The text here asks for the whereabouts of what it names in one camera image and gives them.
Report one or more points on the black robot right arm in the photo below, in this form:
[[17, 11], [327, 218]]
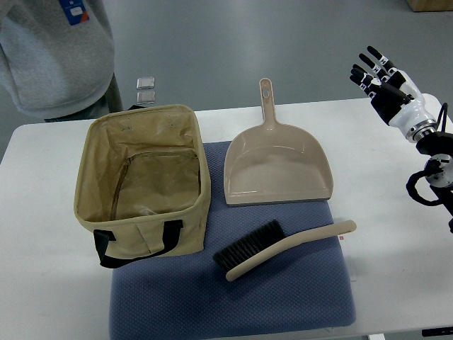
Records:
[[437, 144]]

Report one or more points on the beige hand broom black bristles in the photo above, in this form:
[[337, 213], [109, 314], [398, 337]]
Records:
[[266, 242]]

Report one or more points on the yellow fabric bag black handles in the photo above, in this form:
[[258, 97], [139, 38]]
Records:
[[143, 188]]

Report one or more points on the cardboard box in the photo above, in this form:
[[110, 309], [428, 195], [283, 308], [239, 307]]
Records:
[[430, 5]]

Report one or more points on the beige plastic dustpan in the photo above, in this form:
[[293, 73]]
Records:
[[275, 162]]

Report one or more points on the blue quilted mat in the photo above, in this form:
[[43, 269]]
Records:
[[189, 297]]

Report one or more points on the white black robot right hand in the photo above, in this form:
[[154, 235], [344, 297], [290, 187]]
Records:
[[394, 96]]

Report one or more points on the upper clear floor plate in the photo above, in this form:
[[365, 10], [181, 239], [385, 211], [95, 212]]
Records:
[[145, 82]]

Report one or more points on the person in grey sweater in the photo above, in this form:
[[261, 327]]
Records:
[[57, 59]]

